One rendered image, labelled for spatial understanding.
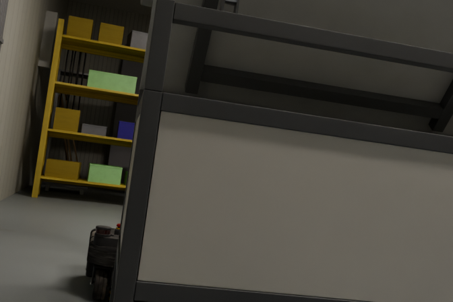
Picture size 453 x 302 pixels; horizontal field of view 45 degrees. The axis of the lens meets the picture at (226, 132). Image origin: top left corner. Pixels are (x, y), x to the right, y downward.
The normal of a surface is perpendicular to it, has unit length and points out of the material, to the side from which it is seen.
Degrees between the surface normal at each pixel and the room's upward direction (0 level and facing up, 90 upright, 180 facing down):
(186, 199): 90
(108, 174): 90
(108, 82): 90
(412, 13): 130
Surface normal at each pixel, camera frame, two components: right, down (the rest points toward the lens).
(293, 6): 0.06, 0.61
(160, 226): 0.18, -0.04
